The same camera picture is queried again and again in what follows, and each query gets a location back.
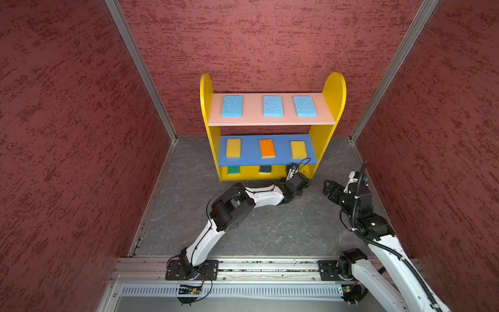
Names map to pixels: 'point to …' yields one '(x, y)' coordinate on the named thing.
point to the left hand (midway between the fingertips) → (294, 184)
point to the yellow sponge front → (233, 148)
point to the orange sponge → (267, 148)
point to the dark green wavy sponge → (266, 168)
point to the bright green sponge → (233, 170)
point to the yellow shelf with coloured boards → (256, 136)
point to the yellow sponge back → (299, 150)
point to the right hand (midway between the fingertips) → (329, 188)
